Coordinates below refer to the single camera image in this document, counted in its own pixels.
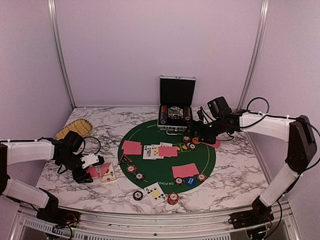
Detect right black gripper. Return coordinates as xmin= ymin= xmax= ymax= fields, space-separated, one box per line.
xmin=182 ymin=117 xmax=230 ymax=145

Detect right chip row in case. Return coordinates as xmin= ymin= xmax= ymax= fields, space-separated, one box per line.
xmin=183 ymin=106 xmax=192 ymax=123

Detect red playing card deck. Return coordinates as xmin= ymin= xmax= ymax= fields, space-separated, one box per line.
xmin=86 ymin=166 xmax=99 ymax=179

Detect face-down red community card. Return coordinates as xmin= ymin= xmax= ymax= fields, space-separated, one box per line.
xmin=158 ymin=146 xmax=178 ymax=157

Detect black red 100 chip stack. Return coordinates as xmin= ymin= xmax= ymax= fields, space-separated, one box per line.
xmin=133 ymin=190 xmax=144 ymax=201

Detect triangular black red dealer button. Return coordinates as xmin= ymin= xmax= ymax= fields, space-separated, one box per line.
xmin=118 ymin=154 xmax=132 ymax=165

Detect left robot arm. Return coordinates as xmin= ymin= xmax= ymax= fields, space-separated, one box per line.
xmin=0 ymin=130 xmax=104 ymax=228

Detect right aluminium frame post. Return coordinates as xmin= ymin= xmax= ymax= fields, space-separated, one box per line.
xmin=236 ymin=0 xmax=270 ymax=110

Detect orange big blind button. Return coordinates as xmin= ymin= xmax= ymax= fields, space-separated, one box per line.
xmin=192 ymin=137 xmax=201 ymax=145

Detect king of clubs card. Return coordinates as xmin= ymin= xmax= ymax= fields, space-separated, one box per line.
xmin=142 ymin=145 xmax=154 ymax=160

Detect front aluminium rail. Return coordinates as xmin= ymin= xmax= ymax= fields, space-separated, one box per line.
xmin=9 ymin=201 xmax=301 ymax=240

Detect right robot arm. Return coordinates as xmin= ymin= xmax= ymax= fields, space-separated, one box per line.
xmin=183 ymin=96 xmax=320 ymax=229

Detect black 100 chips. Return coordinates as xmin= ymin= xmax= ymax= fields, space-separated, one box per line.
xmin=135 ymin=172 xmax=145 ymax=182
xmin=174 ymin=177 xmax=184 ymax=186
xmin=186 ymin=142 xmax=196 ymax=151

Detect chip row in case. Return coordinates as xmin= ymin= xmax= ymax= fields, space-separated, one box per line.
xmin=159 ymin=105 xmax=168 ymax=125
xmin=183 ymin=106 xmax=192 ymax=123

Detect four of clubs card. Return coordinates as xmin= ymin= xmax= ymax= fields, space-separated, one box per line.
xmin=144 ymin=182 xmax=167 ymax=205

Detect left aluminium frame post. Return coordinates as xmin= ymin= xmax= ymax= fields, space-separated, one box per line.
xmin=47 ymin=0 xmax=77 ymax=110

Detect face-up red suit card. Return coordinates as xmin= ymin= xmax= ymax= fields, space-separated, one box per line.
xmin=151 ymin=144 xmax=164 ymax=159

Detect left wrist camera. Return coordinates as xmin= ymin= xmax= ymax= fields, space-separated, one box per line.
xmin=80 ymin=154 xmax=100 ymax=169

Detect blue small blind button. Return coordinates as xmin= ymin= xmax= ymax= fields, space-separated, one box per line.
xmin=184 ymin=176 xmax=197 ymax=187

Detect woven bamboo basket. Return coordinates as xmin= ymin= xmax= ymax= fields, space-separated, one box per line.
xmin=55 ymin=118 xmax=93 ymax=140

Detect aluminium frame post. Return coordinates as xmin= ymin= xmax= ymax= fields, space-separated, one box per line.
xmin=47 ymin=0 xmax=77 ymax=110
xmin=236 ymin=0 xmax=270 ymax=110

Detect aluminium poker chip case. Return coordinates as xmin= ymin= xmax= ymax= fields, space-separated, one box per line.
xmin=157 ymin=75 xmax=197 ymax=136

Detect round green poker mat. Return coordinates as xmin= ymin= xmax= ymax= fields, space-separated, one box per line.
xmin=117 ymin=120 xmax=216 ymax=194

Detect playing card box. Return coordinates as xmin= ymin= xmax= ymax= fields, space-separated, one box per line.
xmin=98 ymin=162 xmax=117 ymax=183

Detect left chip row in case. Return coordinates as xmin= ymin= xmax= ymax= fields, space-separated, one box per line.
xmin=159 ymin=105 xmax=168 ymax=125

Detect card deck in case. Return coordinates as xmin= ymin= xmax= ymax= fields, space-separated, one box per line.
xmin=168 ymin=106 xmax=184 ymax=119

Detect red yellow 5 chip stack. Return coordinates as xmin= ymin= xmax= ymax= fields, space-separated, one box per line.
xmin=167 ymin=192 xmax=180 ymax=205

